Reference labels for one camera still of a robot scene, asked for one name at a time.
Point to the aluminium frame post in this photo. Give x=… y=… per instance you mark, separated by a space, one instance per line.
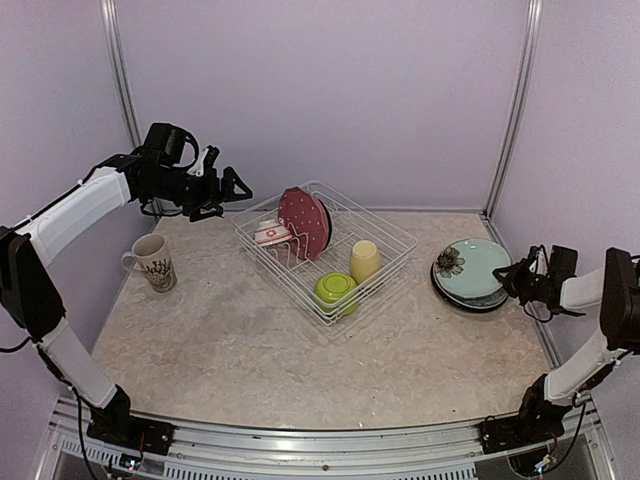
x=517 y=107
x=115 y=51

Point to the left aluminium frame post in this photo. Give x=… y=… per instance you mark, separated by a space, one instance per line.
x=115 y=51

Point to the front aluminium rail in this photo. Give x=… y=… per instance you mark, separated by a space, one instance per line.
x=204 y=450

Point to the right aluminium frame post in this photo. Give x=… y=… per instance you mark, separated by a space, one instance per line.
x=517 y=107

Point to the black striped rim plate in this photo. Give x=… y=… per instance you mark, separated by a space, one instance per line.
x=433 y=280

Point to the teal green plate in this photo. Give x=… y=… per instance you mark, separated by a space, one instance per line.
x=465 y=267

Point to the yellow mug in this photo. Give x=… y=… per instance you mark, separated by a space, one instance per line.
x=365 y=260

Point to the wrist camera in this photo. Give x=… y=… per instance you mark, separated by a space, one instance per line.
x=559 y=263
x=204 y=162

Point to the white floral mug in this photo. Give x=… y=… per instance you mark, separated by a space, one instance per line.
x=150 y=258

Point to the pink polka dot plate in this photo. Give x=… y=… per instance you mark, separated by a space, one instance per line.
x=301 y=214

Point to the white wire dish rack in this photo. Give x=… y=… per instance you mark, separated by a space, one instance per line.
x=351 y=223

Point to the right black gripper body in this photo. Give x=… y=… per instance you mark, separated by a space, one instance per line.
x=532 y=287

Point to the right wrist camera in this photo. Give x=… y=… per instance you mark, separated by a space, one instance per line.
x=559 y=263

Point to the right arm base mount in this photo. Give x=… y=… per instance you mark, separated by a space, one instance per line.
x=512 y=432

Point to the lime green bowl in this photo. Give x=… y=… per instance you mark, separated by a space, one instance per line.
x=335 y=294

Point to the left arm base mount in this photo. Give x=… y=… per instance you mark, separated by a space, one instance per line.
x=134 y=433

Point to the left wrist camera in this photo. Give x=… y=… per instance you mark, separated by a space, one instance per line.
x=204 y=162

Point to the white bowl red pattern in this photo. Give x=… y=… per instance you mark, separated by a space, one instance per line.
x=271 y=232

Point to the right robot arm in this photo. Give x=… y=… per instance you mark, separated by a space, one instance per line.
x=607 y=295

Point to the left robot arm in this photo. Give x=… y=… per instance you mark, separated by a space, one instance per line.
x=29 y=291

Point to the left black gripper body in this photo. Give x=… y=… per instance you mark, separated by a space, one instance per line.
x=198 y=194

